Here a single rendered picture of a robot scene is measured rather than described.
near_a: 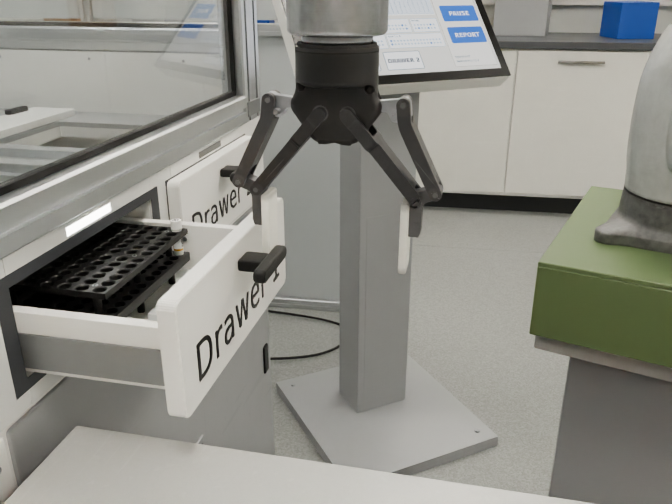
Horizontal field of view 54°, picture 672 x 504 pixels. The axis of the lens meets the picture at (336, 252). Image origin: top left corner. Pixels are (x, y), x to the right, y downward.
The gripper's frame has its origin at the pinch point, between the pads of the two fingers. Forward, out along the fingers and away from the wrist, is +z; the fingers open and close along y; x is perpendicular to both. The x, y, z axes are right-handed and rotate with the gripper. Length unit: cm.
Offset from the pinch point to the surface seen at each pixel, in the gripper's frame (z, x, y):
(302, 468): 15.0, 14.4, -0.2
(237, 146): -1.6, -34.9, 23.3
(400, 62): -9, -89, 5
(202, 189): 1.2, -20.9, 23.3
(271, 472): 15.1, 15.4, 2.3
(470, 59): -9, -101, -9
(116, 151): -7.9, -4.0, 25.4
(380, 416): 87, -93, 7
